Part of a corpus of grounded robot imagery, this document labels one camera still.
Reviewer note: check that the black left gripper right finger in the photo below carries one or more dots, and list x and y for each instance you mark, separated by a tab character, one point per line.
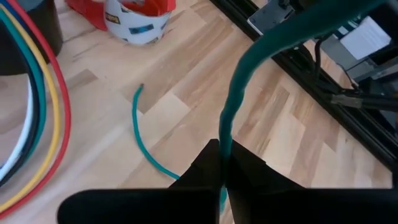
311	208

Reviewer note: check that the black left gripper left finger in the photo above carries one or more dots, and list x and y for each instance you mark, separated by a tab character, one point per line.
140	208

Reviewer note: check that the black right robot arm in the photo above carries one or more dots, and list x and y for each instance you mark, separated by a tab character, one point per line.
373	102

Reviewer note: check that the black aluminium table frame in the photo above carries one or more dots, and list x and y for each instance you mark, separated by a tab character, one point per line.
311	84

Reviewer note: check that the silver metal bracket plate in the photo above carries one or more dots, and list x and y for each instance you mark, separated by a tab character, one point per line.
267	17

